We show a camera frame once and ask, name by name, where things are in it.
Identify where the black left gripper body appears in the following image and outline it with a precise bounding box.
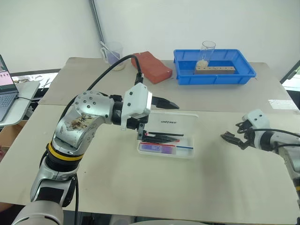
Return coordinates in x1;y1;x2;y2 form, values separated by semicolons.
127;114;149;142

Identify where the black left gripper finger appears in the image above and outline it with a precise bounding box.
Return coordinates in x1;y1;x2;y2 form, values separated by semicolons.
150;96;180;110
140;136;180;144

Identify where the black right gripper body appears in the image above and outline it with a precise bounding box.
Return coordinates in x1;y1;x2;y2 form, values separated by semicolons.
239;129;257;150

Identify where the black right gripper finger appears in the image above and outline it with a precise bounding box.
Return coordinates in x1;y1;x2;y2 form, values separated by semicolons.
220;131;243;144
235;120;248;135

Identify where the clear plastic pencil case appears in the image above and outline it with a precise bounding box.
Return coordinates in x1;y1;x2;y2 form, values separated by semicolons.
136;111;200;159

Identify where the purple flat box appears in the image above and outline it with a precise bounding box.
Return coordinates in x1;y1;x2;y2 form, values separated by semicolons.
138;143;177;155

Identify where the red brick block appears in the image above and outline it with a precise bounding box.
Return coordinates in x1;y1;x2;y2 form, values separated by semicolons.
131;51;173;85

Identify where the white label sticker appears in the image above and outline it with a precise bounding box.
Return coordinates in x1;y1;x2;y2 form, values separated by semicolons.
268;99;299;111

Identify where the blue plastic bin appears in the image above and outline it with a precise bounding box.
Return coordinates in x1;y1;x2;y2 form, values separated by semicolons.
173;48;257;86

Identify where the wooden block with holes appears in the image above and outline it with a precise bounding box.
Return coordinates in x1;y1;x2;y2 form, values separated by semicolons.
194;65;236;75

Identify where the clear glass tube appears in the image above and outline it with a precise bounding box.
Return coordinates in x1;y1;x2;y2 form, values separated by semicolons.
199;40;217;70

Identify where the clear plastic measuring beaker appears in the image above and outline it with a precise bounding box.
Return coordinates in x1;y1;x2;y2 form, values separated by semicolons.
101;41;126;71

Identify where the black metal stand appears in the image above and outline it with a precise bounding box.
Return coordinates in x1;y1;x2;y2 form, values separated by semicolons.
279;59;300;83

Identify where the stirring stick in beaker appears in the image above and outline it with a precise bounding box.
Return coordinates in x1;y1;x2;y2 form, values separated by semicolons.
100;41;120;60

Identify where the grey metal pole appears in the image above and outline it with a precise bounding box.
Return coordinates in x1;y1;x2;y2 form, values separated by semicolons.
89;0;106;45

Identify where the grey side table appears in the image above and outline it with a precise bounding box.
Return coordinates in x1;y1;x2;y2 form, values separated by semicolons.
0;80;41;128

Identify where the brown cardboard box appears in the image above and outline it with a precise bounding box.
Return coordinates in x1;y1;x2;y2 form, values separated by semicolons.
0;120;28;163

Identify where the open laptop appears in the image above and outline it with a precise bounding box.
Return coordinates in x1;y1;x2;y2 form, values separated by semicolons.
0;54;20;123

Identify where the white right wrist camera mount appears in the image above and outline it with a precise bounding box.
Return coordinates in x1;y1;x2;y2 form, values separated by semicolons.
242;109;271;132

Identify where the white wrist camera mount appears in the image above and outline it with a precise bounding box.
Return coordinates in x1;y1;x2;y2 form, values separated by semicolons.
242;109;271;132
120;82;153;131

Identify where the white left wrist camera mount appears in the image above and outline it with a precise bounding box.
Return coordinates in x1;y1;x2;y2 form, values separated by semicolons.
120;82;153;131

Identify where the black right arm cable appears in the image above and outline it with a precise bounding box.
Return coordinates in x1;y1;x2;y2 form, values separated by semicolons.
246;128;300;149

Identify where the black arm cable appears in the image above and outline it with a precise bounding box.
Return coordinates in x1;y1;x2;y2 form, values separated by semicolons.
60;53;144;225
246;128;300;149

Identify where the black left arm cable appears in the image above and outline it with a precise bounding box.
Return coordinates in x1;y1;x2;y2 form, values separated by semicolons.
60;53;144;225

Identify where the black laptop cable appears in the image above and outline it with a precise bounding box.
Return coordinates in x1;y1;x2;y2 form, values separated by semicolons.
17;95;40;102

